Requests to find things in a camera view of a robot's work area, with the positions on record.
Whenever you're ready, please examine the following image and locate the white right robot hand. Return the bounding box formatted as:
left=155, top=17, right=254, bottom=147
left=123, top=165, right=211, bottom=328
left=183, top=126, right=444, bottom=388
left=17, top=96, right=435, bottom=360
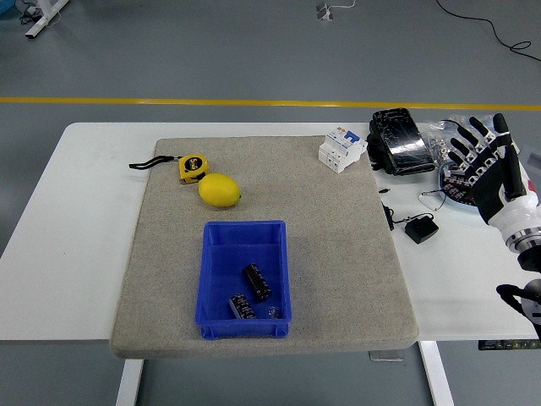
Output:
left=446, top=112, right=541, bottom=239

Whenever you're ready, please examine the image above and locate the long dark cylindrical battery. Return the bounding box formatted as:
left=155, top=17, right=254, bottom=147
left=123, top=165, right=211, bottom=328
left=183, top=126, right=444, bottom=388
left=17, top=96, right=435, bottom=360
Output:
left=241, top=264, right=272, bottom=304

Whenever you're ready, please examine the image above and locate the short dark printed cylindrical battery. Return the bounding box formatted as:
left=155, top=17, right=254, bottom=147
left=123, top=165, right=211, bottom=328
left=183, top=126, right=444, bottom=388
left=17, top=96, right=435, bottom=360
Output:
left=227, top=294, right=257, bottom=321

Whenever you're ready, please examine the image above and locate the grey box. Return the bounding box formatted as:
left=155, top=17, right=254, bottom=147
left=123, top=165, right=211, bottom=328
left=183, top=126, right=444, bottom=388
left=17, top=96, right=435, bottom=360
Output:
left=517, top=144, right=541, bottom=187

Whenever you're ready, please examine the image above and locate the blue plastic box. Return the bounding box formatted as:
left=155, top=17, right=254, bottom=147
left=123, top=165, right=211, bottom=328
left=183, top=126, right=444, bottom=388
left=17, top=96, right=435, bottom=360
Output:
left=193, top=218, right=292, bottom=338

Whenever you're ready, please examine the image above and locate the light blue bowl of parts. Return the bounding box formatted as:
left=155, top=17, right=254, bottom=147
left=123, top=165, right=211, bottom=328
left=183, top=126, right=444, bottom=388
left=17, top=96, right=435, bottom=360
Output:
left=438, top=162, right=481, bottom=211

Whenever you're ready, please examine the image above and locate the clear bag of metal nuts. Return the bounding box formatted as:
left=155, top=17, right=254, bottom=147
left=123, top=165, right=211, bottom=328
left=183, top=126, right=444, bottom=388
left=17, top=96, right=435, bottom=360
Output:
left=422, top=113, right=521, bottom=166

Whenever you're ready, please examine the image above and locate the black foot pedal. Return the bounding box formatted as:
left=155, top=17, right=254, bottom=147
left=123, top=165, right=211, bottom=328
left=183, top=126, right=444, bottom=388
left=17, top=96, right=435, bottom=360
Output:
left=367, top=107, right=436, bottom=177

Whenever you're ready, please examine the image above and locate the table control panel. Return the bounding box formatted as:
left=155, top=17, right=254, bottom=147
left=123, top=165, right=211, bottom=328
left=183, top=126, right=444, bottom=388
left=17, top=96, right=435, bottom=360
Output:
left=478, top=337, right=541, bottom=351

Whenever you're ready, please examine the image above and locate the white circuit breaker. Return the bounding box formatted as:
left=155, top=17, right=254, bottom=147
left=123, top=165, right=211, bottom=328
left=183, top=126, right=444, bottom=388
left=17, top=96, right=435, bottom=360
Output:
left=317, top=129, right=369, bottom=174

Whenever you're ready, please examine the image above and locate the white power strip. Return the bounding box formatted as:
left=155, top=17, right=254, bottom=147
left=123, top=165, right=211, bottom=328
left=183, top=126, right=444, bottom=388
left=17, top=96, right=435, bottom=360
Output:
left=314, top=0, right=356, bottom=21

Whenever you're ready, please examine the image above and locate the yellow lemon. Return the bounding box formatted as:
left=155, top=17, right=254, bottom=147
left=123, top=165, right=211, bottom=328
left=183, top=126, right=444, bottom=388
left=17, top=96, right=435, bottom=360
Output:
left=197, top=172, right=243, bottom=208

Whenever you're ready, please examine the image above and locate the yellow tape measure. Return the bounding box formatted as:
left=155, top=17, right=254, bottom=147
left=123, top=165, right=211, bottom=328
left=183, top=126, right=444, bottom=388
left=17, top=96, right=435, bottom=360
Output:
left=128, top=154, right=210, bottom=185

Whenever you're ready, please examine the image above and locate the grey-brown mat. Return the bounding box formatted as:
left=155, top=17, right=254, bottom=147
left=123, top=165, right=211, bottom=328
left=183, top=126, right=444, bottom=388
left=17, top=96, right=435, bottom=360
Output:
left=108, top=134, right=420, bottom=359

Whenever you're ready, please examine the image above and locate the white table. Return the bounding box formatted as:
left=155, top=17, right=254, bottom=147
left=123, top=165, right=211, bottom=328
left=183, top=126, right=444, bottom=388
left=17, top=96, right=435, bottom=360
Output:
left=0, top=122, right=541, bottom=406

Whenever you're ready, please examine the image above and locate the blue object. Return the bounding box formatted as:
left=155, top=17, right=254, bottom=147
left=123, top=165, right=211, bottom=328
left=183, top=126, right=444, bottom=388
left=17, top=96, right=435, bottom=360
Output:
left=0, top=0, right=22, bottom=20

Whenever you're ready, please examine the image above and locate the thin white-black wire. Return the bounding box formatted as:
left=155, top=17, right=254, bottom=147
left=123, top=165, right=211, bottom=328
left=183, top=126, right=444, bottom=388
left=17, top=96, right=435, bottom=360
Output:
left=419, top=189, right=449, bottom=211

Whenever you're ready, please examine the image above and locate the black plug with cord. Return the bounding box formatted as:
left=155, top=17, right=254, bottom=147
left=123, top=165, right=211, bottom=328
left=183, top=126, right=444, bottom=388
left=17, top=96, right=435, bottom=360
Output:
left=381, top=201, right=440, bottom=245

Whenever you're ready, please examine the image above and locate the black floor cable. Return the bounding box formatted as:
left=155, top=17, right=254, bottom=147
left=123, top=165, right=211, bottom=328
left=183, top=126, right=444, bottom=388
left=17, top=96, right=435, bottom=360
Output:
left=434, top=0, right=541, bottom=63

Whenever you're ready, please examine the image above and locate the metal under-table bracket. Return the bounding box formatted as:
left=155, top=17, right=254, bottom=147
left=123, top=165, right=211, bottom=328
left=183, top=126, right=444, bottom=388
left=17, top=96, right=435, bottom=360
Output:
left=367, top=349, right=405, bottom=363

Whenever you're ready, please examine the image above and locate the white table frame leg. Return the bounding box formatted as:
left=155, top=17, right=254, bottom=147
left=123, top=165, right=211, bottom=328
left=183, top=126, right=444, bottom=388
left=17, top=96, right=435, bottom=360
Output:
left=24, top=0, right=71, bottom=41

